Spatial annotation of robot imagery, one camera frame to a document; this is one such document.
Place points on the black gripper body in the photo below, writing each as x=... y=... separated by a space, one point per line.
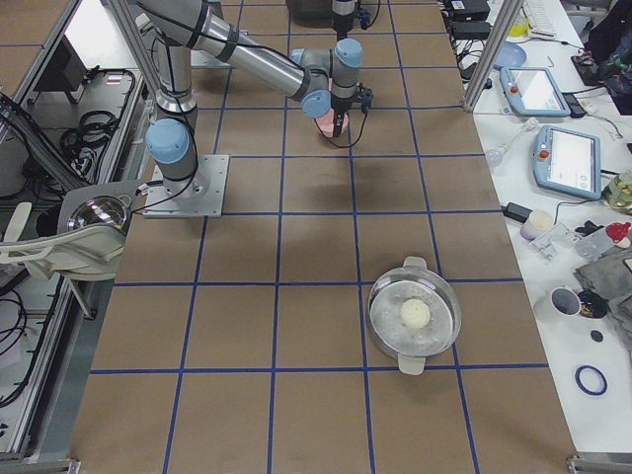
x=340 y=105

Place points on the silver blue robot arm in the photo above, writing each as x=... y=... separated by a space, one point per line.
x=323 y=81

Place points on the light blue plate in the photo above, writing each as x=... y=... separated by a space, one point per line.
x=511 y=55

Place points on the white round object in bowl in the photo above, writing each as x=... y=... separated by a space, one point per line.
x=415 y=313

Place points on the grey teach pendant far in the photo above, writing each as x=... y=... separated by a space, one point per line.
x=532 y=92

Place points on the grey teach pendant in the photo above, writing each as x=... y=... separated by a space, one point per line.
x=532 y=92
x=567 y=162

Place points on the black power adapter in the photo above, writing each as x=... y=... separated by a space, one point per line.
x=516 y=212

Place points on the grey teach pendant near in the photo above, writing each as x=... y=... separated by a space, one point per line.
x=567 y=162

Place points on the white purple cup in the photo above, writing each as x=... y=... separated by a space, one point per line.
x=537 y=223

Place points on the shiny dome lamp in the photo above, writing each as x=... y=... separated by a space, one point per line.
x=107 y=203

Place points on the white mug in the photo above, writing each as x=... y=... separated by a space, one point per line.
x=559 y=304

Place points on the grey cloth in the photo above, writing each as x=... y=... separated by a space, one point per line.
x=610 y=278

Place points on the aluminium frame post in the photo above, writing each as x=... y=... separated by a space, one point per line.
x=501 y=26

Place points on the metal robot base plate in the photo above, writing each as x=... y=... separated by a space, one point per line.
x=203 y=197

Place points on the glass bowl with white handles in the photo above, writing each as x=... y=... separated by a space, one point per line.
x=409 y=347

